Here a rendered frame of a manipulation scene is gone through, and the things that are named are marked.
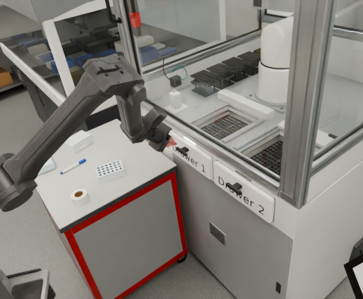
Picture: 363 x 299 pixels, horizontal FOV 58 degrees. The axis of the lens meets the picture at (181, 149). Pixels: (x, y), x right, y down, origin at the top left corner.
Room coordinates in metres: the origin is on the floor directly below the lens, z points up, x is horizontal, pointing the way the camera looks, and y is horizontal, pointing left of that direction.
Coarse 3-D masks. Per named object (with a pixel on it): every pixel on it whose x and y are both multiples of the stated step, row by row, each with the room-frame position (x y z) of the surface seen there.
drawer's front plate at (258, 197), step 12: (216, 168) 0.99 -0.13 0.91; (228, 168) 0.95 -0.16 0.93; (216, 180) 0.99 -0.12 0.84; (228, 180) 0.93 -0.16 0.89; (240, 180) 0.88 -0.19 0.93; (228, 192) 0.93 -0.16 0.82; (252, 192) 0.83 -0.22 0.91; (264, 192) 0.80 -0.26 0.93; (252, 204) 0.83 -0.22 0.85; (264, 204) 0.78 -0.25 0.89; (264, 216) 0.78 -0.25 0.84
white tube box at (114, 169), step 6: (114, 162) 1.27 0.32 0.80; (120, 162) 1.26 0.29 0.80; (96, 168) 1.23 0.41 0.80; (102, 168) 1.23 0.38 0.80; (108, 168) 1.22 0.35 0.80; (114, 168) 1.22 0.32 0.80; (120, 168) 1.22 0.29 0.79; (102, 174) 1.18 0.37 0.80; (108, 174) 1.18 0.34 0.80; (114, 174) 1.19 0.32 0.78; (120, 174) 1.20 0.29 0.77; (102, 180) 1.17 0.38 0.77; (108, 180) 1.18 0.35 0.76
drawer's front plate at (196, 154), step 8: (176, 136) 1.21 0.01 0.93; (184, 144) 1.16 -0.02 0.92; (192, 144) 1.14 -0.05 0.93; (176, 152) 1.22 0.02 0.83; (192, 152) 1.12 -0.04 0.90; (200, 152) 1.07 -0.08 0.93; (184, 160) 1.17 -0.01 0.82; (192, 160) 1.12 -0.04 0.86; (200, 160) 1.07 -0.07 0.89; (208, 160) 1.03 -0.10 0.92; (200, 168) 1.07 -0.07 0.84; (208, 168) 1.03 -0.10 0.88; (208, 176) 1.03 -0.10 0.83
